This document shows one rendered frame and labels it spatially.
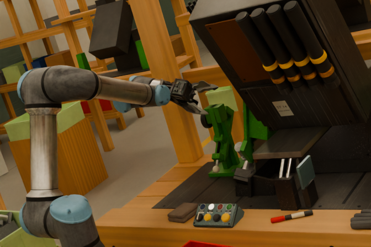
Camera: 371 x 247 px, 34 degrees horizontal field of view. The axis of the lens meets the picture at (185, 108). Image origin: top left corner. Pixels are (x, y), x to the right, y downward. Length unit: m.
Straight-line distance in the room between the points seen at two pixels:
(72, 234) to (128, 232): 0.42
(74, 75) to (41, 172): 0.32
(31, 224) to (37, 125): 0.31
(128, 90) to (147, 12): 0.63
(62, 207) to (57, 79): 0.38
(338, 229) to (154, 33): 1.22
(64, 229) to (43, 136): 0.30
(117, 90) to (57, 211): 0.44
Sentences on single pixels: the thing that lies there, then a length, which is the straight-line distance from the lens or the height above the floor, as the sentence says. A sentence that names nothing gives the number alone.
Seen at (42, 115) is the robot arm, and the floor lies 1.40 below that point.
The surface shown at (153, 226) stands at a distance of 2.13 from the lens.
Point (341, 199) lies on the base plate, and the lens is 1.96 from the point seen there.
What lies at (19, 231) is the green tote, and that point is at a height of 0.95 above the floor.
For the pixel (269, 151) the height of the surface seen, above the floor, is 1.13.
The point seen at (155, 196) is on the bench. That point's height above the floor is 0.88.
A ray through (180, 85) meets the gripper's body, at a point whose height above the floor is 1.31.
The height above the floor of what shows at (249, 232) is 0.89.
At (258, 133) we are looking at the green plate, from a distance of 2.02.
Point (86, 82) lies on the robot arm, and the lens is 1.88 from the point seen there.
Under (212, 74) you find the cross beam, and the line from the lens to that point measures 2.58.
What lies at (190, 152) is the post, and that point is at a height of 0.93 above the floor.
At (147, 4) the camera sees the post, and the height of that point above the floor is 1.61.
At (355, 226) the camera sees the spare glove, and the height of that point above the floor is 0.91.
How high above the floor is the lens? 1.73
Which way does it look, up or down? 13 degrees down
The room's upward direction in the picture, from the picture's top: 17 degrees counter-clockwise
